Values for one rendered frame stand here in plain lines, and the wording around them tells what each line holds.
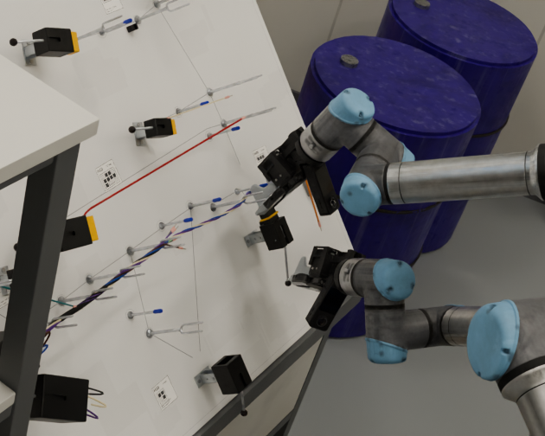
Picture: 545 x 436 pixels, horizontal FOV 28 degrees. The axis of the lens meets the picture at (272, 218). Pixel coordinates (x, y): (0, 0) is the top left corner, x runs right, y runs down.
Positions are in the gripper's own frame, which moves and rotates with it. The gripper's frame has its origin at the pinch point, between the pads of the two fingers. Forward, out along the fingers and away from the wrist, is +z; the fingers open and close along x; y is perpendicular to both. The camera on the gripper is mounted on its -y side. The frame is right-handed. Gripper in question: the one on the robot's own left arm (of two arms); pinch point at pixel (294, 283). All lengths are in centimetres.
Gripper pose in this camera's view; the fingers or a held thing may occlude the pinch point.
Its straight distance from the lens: 228.0
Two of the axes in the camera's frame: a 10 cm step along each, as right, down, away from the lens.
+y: 2.9, -9.4, 1.9
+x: -8.0, -3.5, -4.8
